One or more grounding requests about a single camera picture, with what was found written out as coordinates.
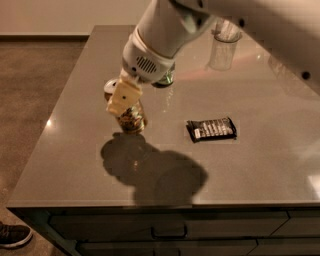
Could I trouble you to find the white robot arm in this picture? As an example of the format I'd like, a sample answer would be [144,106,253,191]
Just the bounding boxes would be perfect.
[107,0,320,116]

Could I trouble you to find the dark sneaker shoe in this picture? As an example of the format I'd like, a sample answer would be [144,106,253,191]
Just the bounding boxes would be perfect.
[0,222,33,249]

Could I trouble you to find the green LaCroix can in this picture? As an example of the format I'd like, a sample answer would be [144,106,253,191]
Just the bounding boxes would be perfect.
[153,65,175,88]

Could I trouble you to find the grey cabinet drawer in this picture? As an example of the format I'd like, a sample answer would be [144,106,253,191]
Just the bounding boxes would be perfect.
[50,212,288,242]

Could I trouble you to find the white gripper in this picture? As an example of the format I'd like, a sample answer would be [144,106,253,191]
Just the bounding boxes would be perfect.
[105,28,175,117]

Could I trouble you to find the black snack bar wrapper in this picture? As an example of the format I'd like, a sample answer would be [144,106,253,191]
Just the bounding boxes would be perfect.
[186,117,237,143]

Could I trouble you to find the orange LaCroix can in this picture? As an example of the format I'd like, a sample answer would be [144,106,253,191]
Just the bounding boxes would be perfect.
[104,78,147,134]

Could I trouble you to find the black drawer handle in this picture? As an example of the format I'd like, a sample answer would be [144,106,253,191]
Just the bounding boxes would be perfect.
[150,222,188,239]

